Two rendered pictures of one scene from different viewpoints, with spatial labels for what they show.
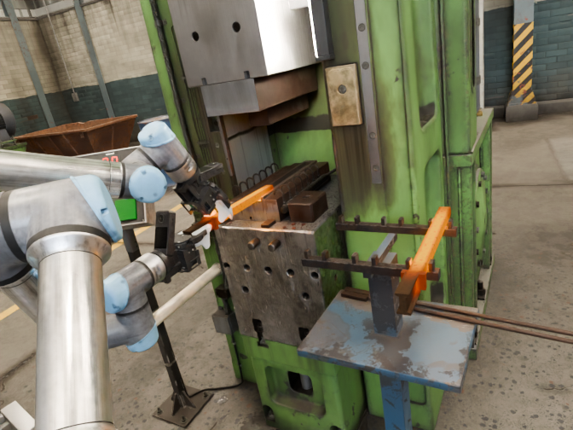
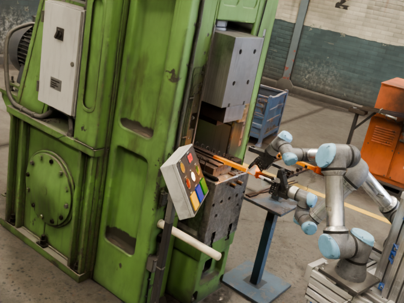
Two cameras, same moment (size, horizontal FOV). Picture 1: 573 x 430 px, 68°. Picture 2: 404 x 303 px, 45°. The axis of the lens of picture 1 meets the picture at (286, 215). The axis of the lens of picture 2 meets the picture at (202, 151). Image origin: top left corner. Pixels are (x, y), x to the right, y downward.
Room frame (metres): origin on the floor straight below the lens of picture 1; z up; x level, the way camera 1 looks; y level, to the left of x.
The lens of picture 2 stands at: (1.39, 2.92, 2.04)
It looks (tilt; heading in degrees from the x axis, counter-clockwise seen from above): 19 degrees down; 272
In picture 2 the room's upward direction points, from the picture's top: 11 degrees clockwise
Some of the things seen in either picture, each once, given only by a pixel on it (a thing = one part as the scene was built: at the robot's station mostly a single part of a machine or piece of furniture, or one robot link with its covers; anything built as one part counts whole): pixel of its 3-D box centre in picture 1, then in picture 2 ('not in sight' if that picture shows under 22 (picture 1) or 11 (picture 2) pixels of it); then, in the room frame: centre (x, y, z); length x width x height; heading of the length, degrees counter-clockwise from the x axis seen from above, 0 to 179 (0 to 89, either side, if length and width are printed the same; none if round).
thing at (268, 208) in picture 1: (282, 187); (196, 157); (1.52, 0.00, 0.96); 0.42 x 0.20 x 0.09; 148
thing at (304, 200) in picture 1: (309, 206); (230, 162); (1.30, -0.08, 0.95); 0.12 x 0.08 x 0.06; 148
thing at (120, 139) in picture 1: (82, 149); not in sight; (7.77, 3.37, 0.42); 1.89 x 1.20 x 0.85; 63
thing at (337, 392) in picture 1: (324, 347); (181, 250); (1.50, -0.06, 0.23); 0.55 x 0.37 x 0.47; 148
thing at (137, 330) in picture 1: (130, 326); (302, 215); (0.86, 0.40, 0.90); 0.11 x 0.08 x 0.11; 100
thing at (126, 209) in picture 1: (126, 210); (202, 186); (1.44, 0.54, 1.01); 0.07 x 0.05 x 0.07; 83
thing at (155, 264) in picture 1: (150, 270); (293, 192); (0.93, 0.34, 1.00); 0.08 x 0.05 x 0.08; 58
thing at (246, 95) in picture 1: (264, 88); (206, 103); (1.52, 0.00, 1.32); 0.42 x 0.20 x 0.10; 148
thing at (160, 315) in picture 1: (182, 297); (189, 240); (1.45, 0.45, 0.62); 0.44 x 0.05 x 0.05; 148
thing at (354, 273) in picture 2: not in sight; (352, 264); (0.64, 0.78, 0.87); 0.15 x 0.15 x 0.10
